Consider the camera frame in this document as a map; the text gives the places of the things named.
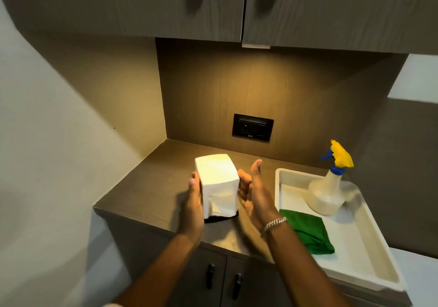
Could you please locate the person's left hand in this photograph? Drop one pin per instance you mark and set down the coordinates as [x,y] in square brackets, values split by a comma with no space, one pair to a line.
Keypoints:
[193,211]

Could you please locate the person's right hand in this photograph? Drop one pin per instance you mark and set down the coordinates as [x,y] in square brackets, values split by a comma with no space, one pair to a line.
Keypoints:
[257,200]

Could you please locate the person's left thumb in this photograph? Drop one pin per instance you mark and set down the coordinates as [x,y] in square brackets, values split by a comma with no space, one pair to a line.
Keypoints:
[195,182]

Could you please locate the person's right thumb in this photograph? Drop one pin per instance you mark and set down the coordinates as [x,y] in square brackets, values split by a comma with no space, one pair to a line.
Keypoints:
[256,171]

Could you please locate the white paper napkin stack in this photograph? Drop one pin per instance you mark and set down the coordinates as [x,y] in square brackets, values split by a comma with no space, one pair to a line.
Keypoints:
[217,183]

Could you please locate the person's left forearm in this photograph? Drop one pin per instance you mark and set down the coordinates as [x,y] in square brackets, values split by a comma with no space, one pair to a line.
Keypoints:
[160,269]

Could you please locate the person's right forearm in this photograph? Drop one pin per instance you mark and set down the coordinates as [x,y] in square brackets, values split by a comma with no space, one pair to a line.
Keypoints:
[301,265]

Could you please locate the black napkin holder base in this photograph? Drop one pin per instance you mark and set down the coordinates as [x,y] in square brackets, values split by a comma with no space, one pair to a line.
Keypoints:
[220,218]

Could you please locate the white spray bottle yellow trigger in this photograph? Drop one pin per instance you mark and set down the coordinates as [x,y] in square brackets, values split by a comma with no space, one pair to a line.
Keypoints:
[328,187]

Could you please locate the green microfiber cloth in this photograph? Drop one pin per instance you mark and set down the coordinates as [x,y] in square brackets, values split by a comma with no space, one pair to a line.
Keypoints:
[309,229]

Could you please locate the grey lower cabinet door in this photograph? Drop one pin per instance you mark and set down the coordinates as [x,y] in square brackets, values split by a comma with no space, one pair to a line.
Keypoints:
[191,276]
[253,282]

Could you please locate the white plastic tray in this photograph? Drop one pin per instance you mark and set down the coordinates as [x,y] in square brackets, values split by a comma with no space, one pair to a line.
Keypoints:
[342,235]

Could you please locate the grey wood upper cabinet door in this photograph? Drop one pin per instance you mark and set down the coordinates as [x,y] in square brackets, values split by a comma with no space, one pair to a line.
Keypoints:
[342,9]
[119,5]

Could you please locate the black wall power socket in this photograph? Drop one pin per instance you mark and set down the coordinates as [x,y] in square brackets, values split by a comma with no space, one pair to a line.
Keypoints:
[252,127]

